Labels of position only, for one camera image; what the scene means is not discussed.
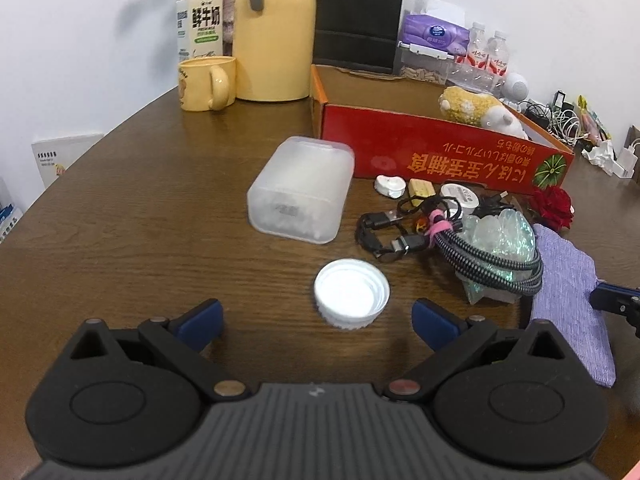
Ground purple fabric pouch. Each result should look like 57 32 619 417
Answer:
532 223 616 388

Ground short black usb cable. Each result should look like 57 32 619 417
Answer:
354 211 432 264

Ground braided cable with pink tie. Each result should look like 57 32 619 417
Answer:
418 196 545 297

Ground white bottle cap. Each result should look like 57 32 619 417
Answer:
314 259 390 330

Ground red fabric rose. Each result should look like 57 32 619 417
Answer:
529 185 574 232

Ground iridescent plastic bag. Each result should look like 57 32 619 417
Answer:
457 209 536 304

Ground translucent plastic box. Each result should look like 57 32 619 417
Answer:
247 136 355 245

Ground yellow white plush sheep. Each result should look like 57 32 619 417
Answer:
438 86 528 140

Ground round white tin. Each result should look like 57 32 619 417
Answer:
440 183 480 212

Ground white power strip charger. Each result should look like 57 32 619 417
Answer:
612 139 640 179

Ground yellow eraser block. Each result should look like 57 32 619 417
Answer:
407 179 436 207

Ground crumpled white paper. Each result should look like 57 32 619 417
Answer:
582 140 616 176

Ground small white earbud case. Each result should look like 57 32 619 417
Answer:
374 174 407 200

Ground colourful snack packet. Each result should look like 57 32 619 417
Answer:
577 94 611 146

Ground red cardboard box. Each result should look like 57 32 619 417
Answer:
310 65 574 195

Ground white robot toy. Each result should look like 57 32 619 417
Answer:
500 72 529 104

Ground yellow mug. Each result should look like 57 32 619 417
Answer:
178 56 236 112

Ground water bottle left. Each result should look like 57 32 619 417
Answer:
451 22 487 86

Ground water bottle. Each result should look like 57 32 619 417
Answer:
451 22 487 86
483 30 510 92

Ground clear snack container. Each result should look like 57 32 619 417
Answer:
398 42 454 84

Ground water bottle middle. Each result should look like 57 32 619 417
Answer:
483 30 510 92

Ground purple tissue pack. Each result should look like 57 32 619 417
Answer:
399 0 470 56

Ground white milk carton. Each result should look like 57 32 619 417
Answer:
176 0 224 62

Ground yellow thermos jug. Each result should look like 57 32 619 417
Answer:
232 0 317 102

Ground black paper bag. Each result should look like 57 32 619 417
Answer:
314 0 402 74

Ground tangled charger cables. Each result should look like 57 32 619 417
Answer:
519 90 591 148

